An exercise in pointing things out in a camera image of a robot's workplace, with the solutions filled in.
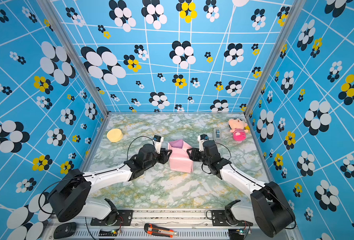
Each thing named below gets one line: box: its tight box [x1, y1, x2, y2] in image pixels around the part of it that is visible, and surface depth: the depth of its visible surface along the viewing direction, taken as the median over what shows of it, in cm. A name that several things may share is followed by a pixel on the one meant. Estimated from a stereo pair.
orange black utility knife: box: [144, 223, 178, 238], surface depth 71 cm
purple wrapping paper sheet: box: [168, 139, 194, 173], surface depth 85 cm
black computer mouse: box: [53, 222, 77, 239], surface depth 70 cm
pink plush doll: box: [228, 117, 249, 144], surface depth 105 cm
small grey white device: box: [213, 127, 222, 142], surface depth 104 cm
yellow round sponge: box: [106, 128, 123, 143], surface depth 107 cm
